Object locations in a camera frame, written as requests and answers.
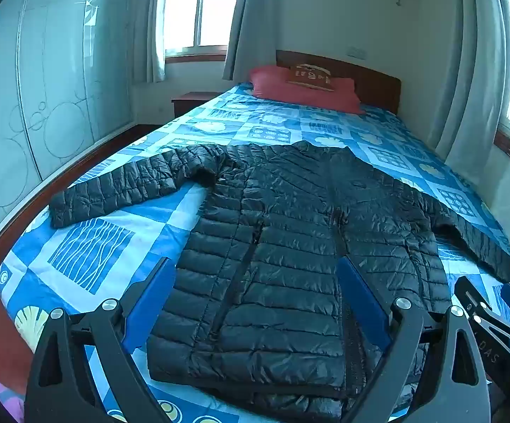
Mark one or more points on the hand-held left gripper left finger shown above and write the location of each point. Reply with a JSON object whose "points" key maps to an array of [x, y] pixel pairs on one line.
{"points": [[155, 293]]}

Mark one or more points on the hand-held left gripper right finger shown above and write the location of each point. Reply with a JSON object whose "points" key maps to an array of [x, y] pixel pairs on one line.
{"points": [[360, 299]]}

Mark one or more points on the black puffer jacket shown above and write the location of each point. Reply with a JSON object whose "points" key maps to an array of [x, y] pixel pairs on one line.
{"points": [[281, 229]]}

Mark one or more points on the blue patterned bedspread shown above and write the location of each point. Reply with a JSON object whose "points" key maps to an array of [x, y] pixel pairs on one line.
{"points": [[105, 238]]}

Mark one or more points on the purple patterned cloth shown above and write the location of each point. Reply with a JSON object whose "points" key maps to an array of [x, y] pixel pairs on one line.
{"points": [[3, 398]]}

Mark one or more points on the wooden nightstand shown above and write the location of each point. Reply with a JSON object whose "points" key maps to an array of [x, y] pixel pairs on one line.
{"points": [[188, 101]]}

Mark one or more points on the wooden headboard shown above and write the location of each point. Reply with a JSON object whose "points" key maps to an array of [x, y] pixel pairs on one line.
{"points": [[378, 83]]}

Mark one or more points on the red pillow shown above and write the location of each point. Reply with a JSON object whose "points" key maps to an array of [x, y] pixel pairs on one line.
{"points": [[303, 90]]}

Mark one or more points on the small brown cushion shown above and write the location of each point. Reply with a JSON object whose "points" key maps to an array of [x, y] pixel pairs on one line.
{"points": [[310, 77]]}

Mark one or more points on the grey curtain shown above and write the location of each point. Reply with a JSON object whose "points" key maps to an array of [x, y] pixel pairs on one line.
{"points": [[246, 17], [470, 66]]}

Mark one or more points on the frosted glass sliding wardrobe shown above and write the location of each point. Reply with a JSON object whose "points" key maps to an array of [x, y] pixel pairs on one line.
{"points": [[47, 75]]}

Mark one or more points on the white curtain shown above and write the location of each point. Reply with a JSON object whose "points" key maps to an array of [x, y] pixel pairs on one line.
{"points": [[151, 22]]}

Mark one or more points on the white wall socket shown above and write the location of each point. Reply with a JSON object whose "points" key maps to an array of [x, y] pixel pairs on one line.
{"points": [[357, 52]]}

